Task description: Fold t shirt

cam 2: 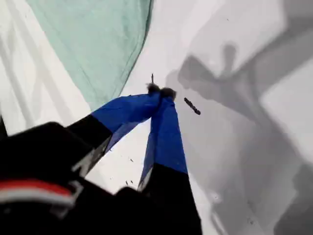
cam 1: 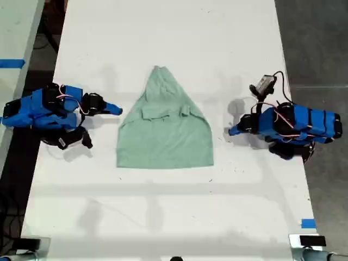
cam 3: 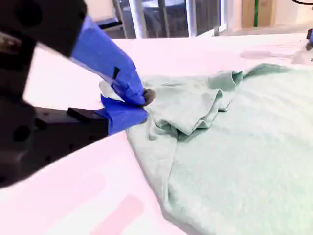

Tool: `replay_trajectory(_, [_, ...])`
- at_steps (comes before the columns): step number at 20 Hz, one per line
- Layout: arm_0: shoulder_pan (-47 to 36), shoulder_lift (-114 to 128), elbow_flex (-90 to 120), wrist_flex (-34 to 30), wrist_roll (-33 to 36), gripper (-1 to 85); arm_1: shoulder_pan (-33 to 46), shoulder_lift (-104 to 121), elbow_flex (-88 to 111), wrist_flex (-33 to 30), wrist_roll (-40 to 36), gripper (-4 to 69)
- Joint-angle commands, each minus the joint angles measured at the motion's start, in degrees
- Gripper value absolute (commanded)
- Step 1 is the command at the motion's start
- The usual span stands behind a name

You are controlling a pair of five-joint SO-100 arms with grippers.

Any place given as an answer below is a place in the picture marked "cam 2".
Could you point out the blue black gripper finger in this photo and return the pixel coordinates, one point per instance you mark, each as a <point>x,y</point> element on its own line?
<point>127,107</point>
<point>166,137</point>

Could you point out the pale green t-shirt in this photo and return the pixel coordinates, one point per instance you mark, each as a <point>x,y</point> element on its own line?
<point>93,44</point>

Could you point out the small black sliver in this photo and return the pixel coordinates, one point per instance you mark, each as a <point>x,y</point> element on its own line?
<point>192,105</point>

